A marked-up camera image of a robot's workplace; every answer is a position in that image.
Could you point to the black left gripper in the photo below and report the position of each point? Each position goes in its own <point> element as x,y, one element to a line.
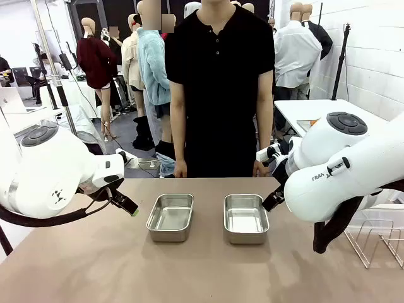
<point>101,189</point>

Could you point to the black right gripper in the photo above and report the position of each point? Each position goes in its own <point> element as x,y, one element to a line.
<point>280,170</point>

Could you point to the steel rectangular container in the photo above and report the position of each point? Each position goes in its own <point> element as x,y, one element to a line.
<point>244,221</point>
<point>170,217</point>

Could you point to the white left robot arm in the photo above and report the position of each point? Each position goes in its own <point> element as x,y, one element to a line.
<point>47,164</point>

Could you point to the person's right forearm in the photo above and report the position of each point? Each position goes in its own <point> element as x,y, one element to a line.
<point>179,135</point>

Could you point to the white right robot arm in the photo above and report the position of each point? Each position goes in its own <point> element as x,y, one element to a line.
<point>347,176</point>

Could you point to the person's left forearm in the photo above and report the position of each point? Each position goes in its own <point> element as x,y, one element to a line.
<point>262,135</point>

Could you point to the person's left hand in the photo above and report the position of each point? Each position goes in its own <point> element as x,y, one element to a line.
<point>260,169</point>

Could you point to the person's right hand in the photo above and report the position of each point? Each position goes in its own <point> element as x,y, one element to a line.
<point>180,168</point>

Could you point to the blue cloth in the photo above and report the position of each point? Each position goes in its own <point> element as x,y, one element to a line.
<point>165,165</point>

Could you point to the black boots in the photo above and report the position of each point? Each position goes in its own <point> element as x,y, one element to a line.
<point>143,135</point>

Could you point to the white draped cloth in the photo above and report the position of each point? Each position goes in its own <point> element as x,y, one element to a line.
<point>82,123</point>

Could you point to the white side table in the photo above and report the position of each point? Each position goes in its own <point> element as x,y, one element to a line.
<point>315,109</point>

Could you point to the person in black shirt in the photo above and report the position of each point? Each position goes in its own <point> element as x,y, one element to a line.
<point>221,94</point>

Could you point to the white desk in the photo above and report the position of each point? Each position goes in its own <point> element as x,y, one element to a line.
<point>31,118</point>

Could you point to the mannequin in beige shirt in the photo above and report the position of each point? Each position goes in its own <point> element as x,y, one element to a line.
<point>129,60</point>

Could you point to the mannequin in dark red top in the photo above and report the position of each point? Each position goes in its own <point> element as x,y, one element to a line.
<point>94,60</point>

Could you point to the mannequin in white shirt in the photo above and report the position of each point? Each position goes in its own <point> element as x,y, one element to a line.
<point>296,53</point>

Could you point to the silver laptop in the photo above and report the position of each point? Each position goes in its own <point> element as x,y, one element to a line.
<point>12,101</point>

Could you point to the mannequin in black jacket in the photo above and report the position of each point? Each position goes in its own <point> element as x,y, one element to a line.
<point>322,38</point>

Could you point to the seated person in black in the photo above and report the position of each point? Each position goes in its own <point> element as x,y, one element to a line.
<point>3,64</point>

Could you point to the bare beige mannequin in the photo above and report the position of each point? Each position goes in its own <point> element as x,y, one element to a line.
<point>248,8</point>

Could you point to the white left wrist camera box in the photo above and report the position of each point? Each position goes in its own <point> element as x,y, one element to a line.
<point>131,161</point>

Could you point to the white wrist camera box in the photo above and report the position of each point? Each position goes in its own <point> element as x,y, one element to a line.
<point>265,154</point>
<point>131,161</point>

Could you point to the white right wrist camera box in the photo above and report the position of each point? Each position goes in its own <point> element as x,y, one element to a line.
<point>265,154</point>

